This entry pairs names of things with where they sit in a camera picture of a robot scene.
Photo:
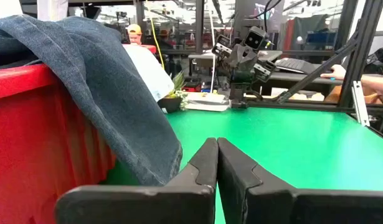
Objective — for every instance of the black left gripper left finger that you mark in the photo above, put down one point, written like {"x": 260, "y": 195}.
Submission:
{"x": 178, "y": 202}

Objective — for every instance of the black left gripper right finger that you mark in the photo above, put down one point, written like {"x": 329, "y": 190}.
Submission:
{"x": 272, "y": 205}

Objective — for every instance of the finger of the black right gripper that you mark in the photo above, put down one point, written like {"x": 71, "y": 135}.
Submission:
{"x": 251, "y": 59}
{"x": 239, "y": 56}

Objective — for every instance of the dark blue denim jeans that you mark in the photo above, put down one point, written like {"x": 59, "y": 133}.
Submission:
{"x": 101, "y": 93}

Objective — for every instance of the person's forearm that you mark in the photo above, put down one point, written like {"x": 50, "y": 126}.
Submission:
{"x": 375, "y": 84}

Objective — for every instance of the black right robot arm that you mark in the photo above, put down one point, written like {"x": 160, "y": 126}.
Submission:
{"x": 239, "y": 93}

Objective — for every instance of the red plastic laundry bin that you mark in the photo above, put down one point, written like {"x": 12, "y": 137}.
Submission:
{"x": 38, "y": 140}

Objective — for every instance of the grey background desk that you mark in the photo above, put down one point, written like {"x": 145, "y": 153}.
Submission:
{"x": 272, "y": 54}

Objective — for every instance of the dark grey laptop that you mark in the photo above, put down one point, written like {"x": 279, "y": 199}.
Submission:
{"x": 297, "y": 65}

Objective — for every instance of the orange white printed card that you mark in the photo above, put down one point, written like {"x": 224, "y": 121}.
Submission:
{"x": 206, "y": 101}

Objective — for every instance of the green table mat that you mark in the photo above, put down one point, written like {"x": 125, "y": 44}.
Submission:
{"x": 272, "y": 140}

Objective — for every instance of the small artificial potted plant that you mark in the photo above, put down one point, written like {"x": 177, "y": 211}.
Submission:
{"x": 171, "y": 104}

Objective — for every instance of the light blue towel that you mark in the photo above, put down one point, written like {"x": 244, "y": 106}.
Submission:
{"x": 147, "y": 71}

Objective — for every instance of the person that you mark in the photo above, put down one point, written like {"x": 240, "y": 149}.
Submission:
{"x": 134, "y": 35}

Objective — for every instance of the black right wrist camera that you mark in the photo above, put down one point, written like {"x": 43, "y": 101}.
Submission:
{"x": 255, "y": 39}

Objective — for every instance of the white metal bracket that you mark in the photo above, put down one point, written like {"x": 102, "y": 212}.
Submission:
{"x": 361, "y": 102}

